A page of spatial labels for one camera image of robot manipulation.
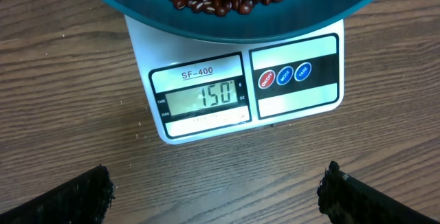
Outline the white digital kitchen scale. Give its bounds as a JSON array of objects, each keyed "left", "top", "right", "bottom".
[{"left": 126, "top": 18, "right": 344, "bottom": 144}]

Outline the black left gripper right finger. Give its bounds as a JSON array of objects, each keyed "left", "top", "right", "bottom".
[{"left": 317, "top": 161, "right": 439, "bottom": 224}]

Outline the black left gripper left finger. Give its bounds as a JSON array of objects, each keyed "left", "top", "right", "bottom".
[{"left": 1, "top": 165, "right": 115, "bottom": 224}]

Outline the blue bowl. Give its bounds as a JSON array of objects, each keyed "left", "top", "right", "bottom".
[{"left": 102, "top": 0, "right": 373, "bottom": 43}]

